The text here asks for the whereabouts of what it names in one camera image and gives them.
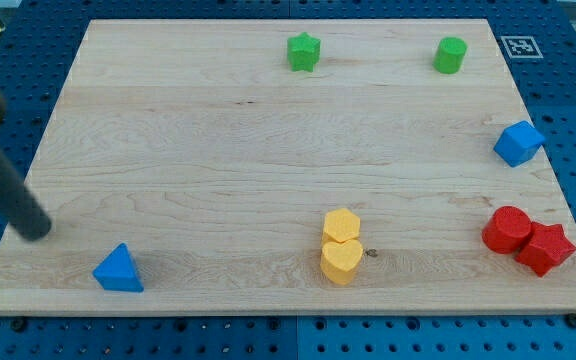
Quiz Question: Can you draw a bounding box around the yellow heart block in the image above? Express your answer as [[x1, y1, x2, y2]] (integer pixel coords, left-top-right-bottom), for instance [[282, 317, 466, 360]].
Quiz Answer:
[[320, 240, 364, 286]]

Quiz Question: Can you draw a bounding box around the blue triangle block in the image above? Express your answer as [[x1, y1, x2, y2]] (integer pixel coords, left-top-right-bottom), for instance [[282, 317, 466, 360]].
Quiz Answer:
[[92, 243, 144, 293]]

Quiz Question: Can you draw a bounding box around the red star block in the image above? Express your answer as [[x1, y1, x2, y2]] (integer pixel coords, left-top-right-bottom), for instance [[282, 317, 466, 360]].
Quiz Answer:
[[514, 222, 576, 277]]

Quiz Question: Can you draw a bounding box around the green cylinder block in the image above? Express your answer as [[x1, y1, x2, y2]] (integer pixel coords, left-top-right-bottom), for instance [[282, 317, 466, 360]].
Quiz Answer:
[[432, 37, 468, 74]]

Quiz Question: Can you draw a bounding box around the green star block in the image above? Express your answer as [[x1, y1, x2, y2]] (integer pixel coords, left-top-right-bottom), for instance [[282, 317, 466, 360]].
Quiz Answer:
[[287, 32, 321, 72]]

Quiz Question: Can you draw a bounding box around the wooden board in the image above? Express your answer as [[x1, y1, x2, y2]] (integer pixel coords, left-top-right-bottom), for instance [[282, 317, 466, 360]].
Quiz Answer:
[[0, 19, 576, 317]]

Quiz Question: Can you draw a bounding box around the red cylinder block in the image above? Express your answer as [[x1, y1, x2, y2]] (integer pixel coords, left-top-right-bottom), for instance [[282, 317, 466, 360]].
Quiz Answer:
[[481, 206, 532, 254]]

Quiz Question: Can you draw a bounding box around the white fiducial marker tag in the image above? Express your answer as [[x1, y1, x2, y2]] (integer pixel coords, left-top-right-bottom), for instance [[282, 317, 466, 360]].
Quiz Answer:
[[501, 35, 543, 59]]

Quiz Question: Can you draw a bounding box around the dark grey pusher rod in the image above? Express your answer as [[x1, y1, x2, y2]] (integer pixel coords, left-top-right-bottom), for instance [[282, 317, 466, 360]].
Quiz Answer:
[[0, 149, 52, 241]]

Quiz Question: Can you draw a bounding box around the yellow hexagon block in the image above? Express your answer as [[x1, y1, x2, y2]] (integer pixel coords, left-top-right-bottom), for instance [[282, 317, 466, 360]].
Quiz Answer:
[[321, 208, 361, 244]]

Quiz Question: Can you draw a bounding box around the blue cube block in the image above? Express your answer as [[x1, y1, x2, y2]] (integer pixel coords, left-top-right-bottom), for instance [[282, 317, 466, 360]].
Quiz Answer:
[[493, 120, 545, 167]]

